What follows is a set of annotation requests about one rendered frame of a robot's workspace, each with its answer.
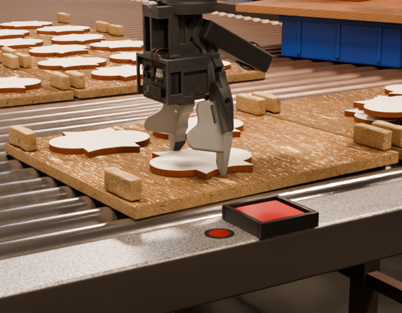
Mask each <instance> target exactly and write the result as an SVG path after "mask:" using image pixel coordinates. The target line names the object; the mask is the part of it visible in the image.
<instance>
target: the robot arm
mask: <svg viewBox="0 0 402 313"><path fill-rule="evenodd" d="M216 11H217V0H157V3H149V4H142V25H143V51H142V52H136V72H137V94H143V96H144V97H145V98H149V99H152V100H154V101H157V102H160V103H162V104H163V106H162V107H161V109H160V110H159V111H157V112H155V113H153V114H152V115H150V116H148V117H147V118H146V120H145V122H144V128H145V129H146V130H148V131H152V132H161V133H166V134H168V138H169V146H170V151H177V150H181V148H182V147H183V145H184V144H185V143H186V141H185V135H186V131H187V129H188V119H189V116H190V114H191V113H192V112H193V109H194V104H195V100H198V99H204V100H203V101H200V102H198V104H197V106H196V115H197V118H198V122H197V124H196V125H195V126H194V127H193V128H192V129H191V130H190V131H189V132H188V133H187V135H186V140H187V143H188V145H189V147H190V148H192V149H193V150H200V151H205V152H214V153H216V164H217V167H218V172H219V176H225V175H226V173H227V167H228V164H229V157H230V154H231V147H232V131H233V130H234V105H233V98H232V93H231V89H230V86H229V83H228V81H227V78H226V71H224V64H223V62H222V60H221V59H220V54H221V55H223V56H225V57H227V58H229V59H230V60H232V61H234V62H235V63H236V64H237V65H238V66H239V67H240V68H241V69H243V70H245V71H254V70H257V71H260V72H263V73H266V72H267V71H268V69H269V67H270V64H271V62H272V60H273V56H272V55H271V54H269V53H268V52H266V51H264V50H263V49H262V48H261V46H260V45H259V44H257V43H255V42H248V41H246V40H245V39H243V38H242V37H239V36H238V35H236V34H234V33H233V32H231V31H229V30H227V29H225V28H224V27H222V26H220V25H219V24H217V23H215V22H213V21H211V20H207V19H203V14H209V13H212V12H216ZM140 64H142V70H143V84H140ZM208 100H209V101H208Z"/></svg>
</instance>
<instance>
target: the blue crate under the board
mask: <svg viewBox="0 0 402 313"><path fill-rule="evenodd" d="M279 20H282V35H281V55H282V56H284V57H293V58H305V59H311V60H322V61H334V62H341V63H352V64H359V65H370V66H382V67H389V68H401V67H402V24H397V23H388V22H372V21H362V20H346V19H330V18H320V17H304V16H287V15H279Z"/></svg>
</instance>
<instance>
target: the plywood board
mask: <svg viewBox="0 0 402 313"><path fill-rule="evenodd" d="M235 11H236V12H253V13H261V14H278V15H287V16H304V17H320V18H330V19H346V20H362V21H372V22H388V23H397V24H402V0H369V1H362V2H352V1H332V0H262V1H253V2H244V3H239V4H236V5H235Z"/></svg>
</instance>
